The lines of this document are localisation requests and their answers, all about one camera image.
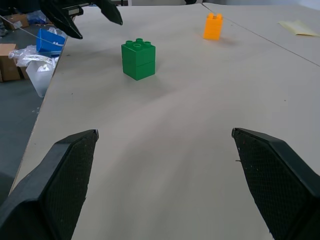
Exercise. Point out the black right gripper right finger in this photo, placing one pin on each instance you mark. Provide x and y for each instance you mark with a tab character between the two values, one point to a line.
275	180

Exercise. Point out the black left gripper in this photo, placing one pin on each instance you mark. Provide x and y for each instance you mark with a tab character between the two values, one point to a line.
75	9

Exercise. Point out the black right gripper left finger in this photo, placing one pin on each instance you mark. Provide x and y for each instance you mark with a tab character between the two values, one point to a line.
47	190

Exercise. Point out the blue plastic bin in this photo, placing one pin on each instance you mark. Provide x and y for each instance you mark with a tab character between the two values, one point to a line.
48	41

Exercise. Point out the green toy brick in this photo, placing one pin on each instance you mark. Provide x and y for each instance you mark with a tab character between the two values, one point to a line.
138	59

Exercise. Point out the crumpled clear plastic bag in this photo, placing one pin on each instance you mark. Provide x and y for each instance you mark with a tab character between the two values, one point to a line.
30	56

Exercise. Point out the small open cardboard box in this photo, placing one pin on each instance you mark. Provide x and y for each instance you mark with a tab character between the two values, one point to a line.
16	21

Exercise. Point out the translucent white plastic container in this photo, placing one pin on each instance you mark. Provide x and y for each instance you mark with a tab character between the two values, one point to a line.
40	77

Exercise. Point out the large brown cardboard box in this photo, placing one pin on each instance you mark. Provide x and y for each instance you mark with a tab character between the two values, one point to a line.
8	62

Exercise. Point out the dark object at table edge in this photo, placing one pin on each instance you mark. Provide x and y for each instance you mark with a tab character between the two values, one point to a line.
193	1

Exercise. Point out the orange toy brick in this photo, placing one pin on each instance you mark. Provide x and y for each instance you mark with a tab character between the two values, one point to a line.
213	27

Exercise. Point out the pale yellow paper sheet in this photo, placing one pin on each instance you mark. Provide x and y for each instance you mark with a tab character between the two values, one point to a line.
297	28

